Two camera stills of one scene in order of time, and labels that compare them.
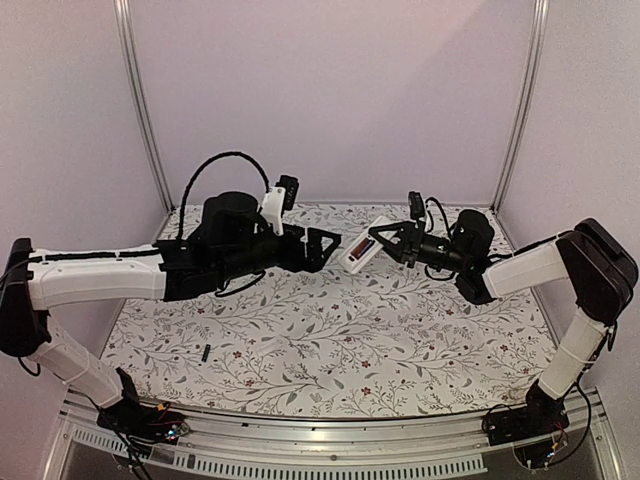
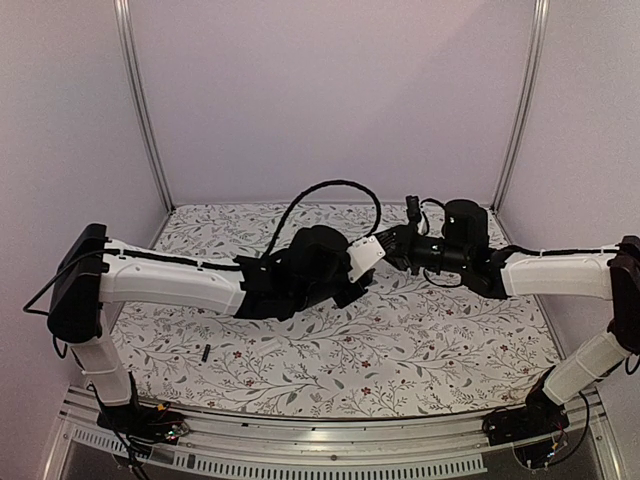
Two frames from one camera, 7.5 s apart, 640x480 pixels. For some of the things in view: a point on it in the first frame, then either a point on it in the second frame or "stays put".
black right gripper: x=412 y=245 stays put
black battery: x=205 y=353 stays put
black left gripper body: x=288 y=259 to x=321 y=293
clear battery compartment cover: x=266 y=349 stays put
